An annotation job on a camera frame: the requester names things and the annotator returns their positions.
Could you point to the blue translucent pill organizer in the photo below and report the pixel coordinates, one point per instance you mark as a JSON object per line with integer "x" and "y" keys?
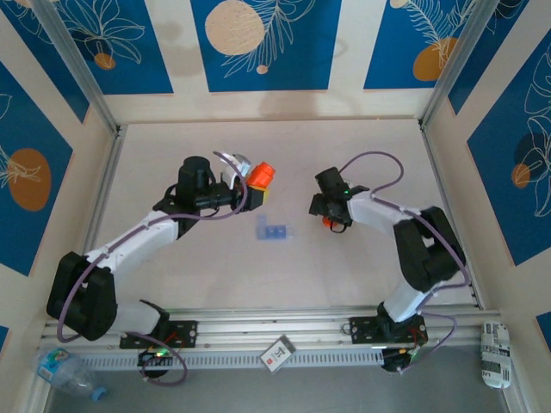
{"x": 275, "y": 232}

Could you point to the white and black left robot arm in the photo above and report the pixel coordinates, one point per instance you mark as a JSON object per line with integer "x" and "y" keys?
{"x": 129, "y": 241}

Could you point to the clear plastic water bottle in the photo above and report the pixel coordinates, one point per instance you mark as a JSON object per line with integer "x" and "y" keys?
{"x": 64, "y": 374}

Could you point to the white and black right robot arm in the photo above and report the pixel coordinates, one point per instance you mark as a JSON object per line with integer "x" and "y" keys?
{"x": 379, "y": 215}

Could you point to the aluminium frame post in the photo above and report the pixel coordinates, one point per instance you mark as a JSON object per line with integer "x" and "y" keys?
{"x": 456, "y": 64}
{"x": 79, "y": 64}

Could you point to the aluminium side rail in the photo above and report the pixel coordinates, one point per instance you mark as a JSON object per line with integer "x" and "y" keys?
{"x": 437, "y": 172}
{"x": 113, "y": 155}

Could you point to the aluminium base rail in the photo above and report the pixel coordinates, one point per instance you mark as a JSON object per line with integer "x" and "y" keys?
{"x": 241, "y": 329}

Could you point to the white and red card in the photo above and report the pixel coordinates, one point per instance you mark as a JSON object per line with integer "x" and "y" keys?
{"x": 277, "y": 355}

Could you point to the orange bottle cap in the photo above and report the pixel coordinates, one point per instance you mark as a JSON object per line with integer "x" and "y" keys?
{"x": 327, "y": 223}

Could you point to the orange pill bottle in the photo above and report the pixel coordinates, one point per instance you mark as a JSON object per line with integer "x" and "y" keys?
{"x": 260, "y": 176}

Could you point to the newspaper wrapped package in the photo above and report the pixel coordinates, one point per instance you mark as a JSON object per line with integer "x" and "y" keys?
{"x": 495, "y": 353}

